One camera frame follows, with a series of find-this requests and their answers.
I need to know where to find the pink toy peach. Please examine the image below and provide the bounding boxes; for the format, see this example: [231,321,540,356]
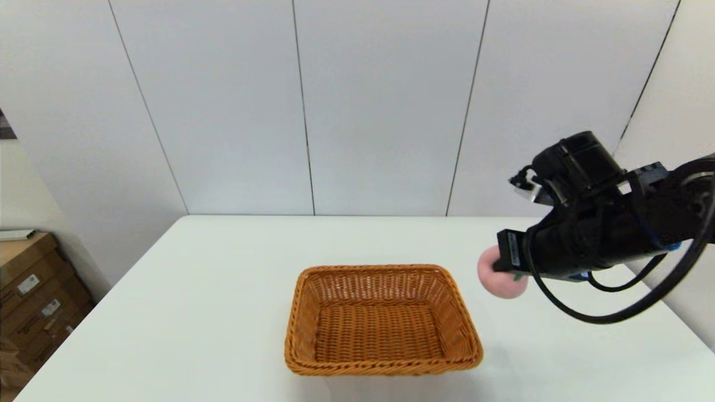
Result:
[476,245,530,300]

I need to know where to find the orange woven wicker basket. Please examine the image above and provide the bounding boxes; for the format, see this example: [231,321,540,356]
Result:
[284,264,484,376]

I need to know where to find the brown cardboard box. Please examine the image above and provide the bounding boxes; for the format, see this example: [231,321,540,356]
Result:
[0,318,84,391]
[0,279,94,358]
[0,250,79,322]
[0,232,61,291]

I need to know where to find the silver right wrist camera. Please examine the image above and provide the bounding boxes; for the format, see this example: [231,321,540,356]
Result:
[508,166,545,203]

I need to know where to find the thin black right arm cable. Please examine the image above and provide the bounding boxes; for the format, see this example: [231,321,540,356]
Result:
[587,252,670,293]

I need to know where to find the dark grey wall fixture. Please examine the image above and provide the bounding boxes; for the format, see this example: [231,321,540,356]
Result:
[0,106,18,141]

